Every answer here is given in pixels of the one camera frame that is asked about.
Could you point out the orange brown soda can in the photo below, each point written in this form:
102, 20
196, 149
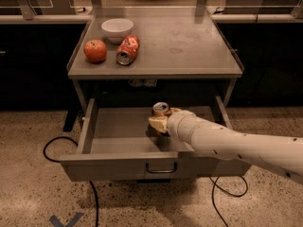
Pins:
161, 109

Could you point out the red crushed soda can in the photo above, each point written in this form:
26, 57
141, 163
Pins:
128, 50

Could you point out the grey metal cabinet table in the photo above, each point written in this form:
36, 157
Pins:
175, 43

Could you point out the metal drawer handle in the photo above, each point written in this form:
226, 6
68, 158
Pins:
161, 169

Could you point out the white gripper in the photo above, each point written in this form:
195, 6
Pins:
177, 124

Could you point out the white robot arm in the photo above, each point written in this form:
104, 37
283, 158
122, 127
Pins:
282, 155

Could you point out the open grey top drawer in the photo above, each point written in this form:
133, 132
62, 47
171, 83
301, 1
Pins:
116, 144

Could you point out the blue tape floor marker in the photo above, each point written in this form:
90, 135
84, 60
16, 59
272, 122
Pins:
71, 222

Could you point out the white bowl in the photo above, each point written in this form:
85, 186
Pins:
116, 30

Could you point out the red apple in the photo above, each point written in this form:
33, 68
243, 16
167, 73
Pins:
95, 51

